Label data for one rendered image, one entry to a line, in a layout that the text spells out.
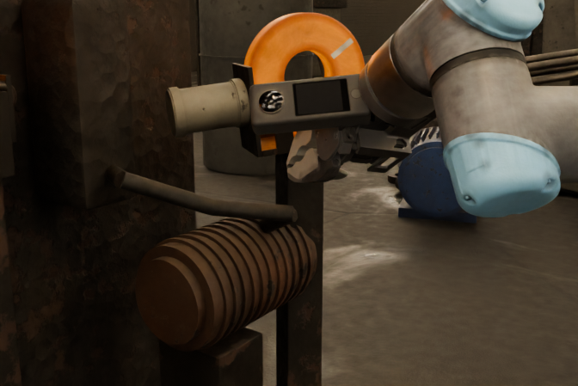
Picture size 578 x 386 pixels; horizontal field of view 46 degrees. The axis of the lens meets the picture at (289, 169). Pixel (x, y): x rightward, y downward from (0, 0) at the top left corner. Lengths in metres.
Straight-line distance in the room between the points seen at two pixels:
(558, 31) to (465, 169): 2.64
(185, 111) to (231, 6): 2.50
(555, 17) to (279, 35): 2.39
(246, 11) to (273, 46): 2.44
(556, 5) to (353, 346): 1.92
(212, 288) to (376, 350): 0.98
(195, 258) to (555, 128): 0.40
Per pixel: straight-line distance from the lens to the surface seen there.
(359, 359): 1.63
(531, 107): 0.51
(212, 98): 0.79
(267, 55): 0.82
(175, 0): 1.00
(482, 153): 0.49
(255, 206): 0.78
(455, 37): 0.53
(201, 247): 0.76
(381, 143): 0.68
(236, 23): 3.26
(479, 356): 1.69
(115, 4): 0.80
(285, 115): 0.64
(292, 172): 0.76
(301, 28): 0.83
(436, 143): 2.50
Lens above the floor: 0.78
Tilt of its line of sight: 13 degrees down
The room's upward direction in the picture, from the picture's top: straight up
